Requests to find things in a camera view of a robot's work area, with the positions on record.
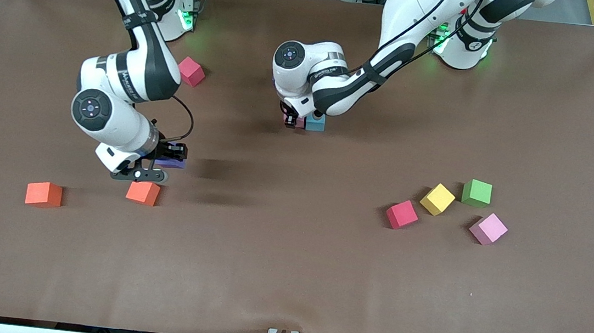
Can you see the green foam cube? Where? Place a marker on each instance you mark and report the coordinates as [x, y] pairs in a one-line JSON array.
[[476, 193]]

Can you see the red foam cube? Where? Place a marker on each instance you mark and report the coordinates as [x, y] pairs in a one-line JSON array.
[[402, 214], [194, 72]]

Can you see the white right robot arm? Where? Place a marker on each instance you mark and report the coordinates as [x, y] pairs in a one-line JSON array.
[[113, 125]]

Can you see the orange foam cube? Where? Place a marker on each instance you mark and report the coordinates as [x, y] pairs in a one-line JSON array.
[[43, 194], [143, 193]]

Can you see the yellow foam cube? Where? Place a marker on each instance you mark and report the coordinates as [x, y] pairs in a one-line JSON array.
[[437, 199]]

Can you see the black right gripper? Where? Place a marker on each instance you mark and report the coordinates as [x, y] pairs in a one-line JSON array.
[[168, 151]]

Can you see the brown paper table cover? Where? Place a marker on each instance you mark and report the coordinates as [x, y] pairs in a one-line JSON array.
[[285, 275]]

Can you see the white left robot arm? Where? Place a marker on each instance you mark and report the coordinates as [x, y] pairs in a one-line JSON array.
[[295, 81]]

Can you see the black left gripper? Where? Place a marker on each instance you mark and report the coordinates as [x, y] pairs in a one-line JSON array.
[[291, 119]]

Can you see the pink foam cube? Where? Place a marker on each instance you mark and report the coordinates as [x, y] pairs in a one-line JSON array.
[[301, 123], [488, 228]]

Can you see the purple foam cube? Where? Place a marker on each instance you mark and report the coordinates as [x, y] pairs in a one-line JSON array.
[[171, 164]]

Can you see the blue foam cube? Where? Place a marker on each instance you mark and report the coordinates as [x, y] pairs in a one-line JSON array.
[[317, 124]]

